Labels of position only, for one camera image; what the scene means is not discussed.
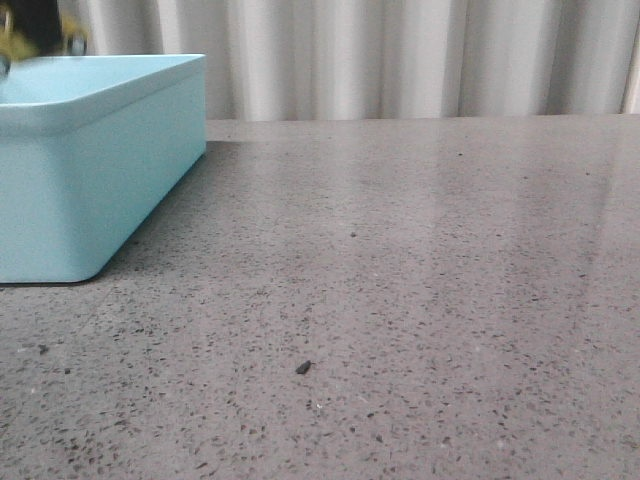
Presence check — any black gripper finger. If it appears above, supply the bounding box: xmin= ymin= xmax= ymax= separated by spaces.
xmin=7 ymin=0 xmax=63 ymax=53

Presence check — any yellow toy beetle car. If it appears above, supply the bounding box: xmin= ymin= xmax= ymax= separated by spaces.
xmin=1 ymin=3 xmax=89 ymax=81

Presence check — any light blue plastic box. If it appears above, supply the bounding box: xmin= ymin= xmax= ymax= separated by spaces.
xmin=1 ymin=54 xmax=206 ymax=284

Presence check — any white pleated curtain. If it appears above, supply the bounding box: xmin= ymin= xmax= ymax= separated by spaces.
xmin=60 ymin=1 xmax=639 ymax=121

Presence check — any small black debris chip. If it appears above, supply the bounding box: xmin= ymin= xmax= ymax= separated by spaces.
xmin=295 ymin=360 xmax=313 ymax=375

